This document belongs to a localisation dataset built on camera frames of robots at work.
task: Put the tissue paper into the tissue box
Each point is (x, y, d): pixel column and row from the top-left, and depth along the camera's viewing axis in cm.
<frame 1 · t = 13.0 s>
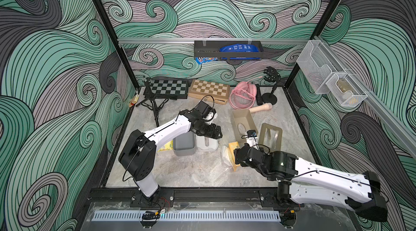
left hand: (216, 133, 82), fingers open
right hand: (242, 151, 74), fingers open
white tissue box lid: (205, 143, 92), on the table
black green chessboard: (172, 89, 116), point 4 cm above the table
wooden chessboard box: (209, 91, 115), point 5 cm above the table
pink mesh food cover: (242, 95, 116), on the table
wooden pestle: (266, 107, 106), point 4 cm above the table
black remote control: (259, 96, 113), point 3 cm above the table
black tripod: (155, 101, 100), point 11 cm above the table

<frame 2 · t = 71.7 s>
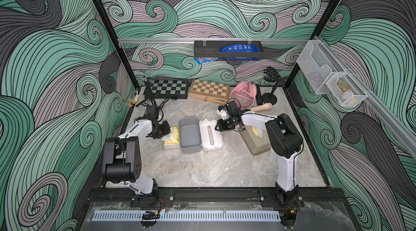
left hand: (168, 130, 92), fingers closed
right hand: (219, 128, 98), fingers open
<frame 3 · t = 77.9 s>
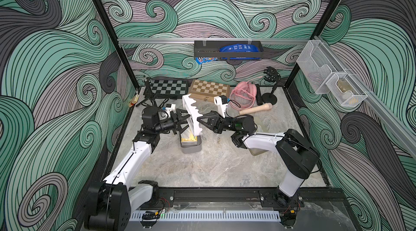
left hand: (192, 116, 72), fingers open
right hand: (197, 119, 62), fingers closed
yellow tissue paper pack: (188, 138, 89), point 7 cm above the table
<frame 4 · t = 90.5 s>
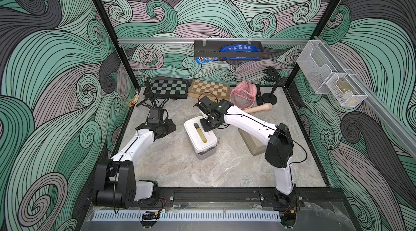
left hand: (172, 125, 88), fingers open
right hand: (208, 125, 85), fingers open
yellow tissue paper pack: (200, 132, 83), point 14 cm above the table
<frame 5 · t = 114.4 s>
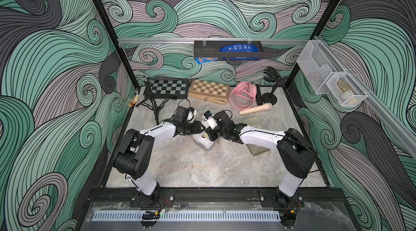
left hand: (201, 130, 91), fingers open
right hand: (208, 130, 90), fingers closed
